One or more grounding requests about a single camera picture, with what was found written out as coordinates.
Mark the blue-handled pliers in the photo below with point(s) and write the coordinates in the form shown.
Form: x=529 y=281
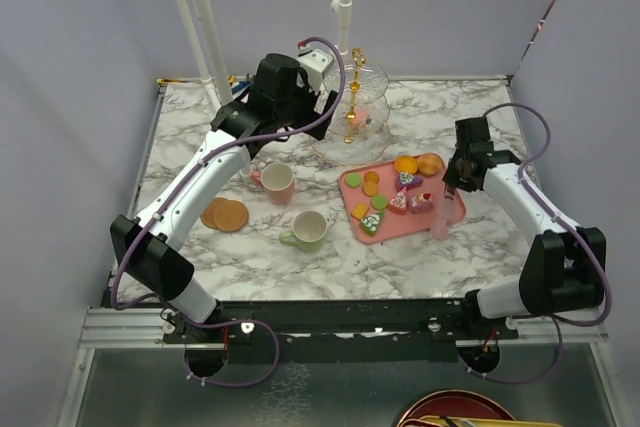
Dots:
x=240 y=84

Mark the white pvc pipe frame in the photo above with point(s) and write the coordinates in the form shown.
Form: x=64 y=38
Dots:
x=210 y=22

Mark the toy green cake slice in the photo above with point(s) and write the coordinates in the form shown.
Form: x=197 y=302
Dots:
x=370 y=224

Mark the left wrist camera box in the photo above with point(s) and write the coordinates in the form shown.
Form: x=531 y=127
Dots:
x=316 y=63

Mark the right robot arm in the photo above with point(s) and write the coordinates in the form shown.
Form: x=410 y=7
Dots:
x=564 y=268

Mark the toy orange egg tart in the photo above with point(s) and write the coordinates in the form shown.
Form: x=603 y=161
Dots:
x=406 y=163

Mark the toy green macaron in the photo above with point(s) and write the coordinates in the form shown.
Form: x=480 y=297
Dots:
x=353 y=179
x=379 y=202

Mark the red round tray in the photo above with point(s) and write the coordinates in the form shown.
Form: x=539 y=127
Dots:
x=457 y=403

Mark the three-tier glass dessert stand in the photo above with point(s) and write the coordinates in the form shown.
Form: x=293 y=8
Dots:
x=346 y=144

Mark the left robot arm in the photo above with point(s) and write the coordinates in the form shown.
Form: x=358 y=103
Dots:
x=147 y=246

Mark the toy brown chip cookie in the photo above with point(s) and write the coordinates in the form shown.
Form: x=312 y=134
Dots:
x=371 y=177

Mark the toy green macaron upper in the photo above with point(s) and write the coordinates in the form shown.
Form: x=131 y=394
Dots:
x=353 y=179

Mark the pink serving tray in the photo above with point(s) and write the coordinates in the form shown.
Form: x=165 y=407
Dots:
x=393 y=225

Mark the cork coaster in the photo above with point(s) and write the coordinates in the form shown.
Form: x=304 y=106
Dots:
x=230 y=215
x=207 y=216

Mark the toy bread bun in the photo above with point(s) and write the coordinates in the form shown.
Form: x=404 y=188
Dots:
x=429 y=164

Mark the yellow-handled tool at wall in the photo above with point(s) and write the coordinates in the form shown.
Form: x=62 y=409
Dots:
x=165 y=81

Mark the toy green macaron lower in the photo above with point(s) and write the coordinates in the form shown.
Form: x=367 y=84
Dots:
x=379 y=202

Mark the green mug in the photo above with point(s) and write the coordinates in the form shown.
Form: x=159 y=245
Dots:
x=308 y=232

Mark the pink-handled metal tongs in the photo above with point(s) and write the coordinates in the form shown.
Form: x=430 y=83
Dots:
x=445 y=213

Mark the toy purple cake slice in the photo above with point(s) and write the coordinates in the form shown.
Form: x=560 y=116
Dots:
x=408 y=181

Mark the toy orange round cookie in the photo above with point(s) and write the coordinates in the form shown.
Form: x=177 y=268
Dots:
x=370 y=188

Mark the toy yellow cracker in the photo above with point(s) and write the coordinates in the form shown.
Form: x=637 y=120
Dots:
x=360 y=211

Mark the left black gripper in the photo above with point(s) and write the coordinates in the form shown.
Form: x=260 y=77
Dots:
x=312 y=98

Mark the pink mug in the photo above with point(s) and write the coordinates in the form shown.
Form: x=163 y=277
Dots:
x=278 y=182

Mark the aluminium rail base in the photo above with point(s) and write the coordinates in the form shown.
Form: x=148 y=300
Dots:
x=149 y=325

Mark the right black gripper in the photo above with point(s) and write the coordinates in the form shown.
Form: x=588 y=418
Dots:
x=452 y=178

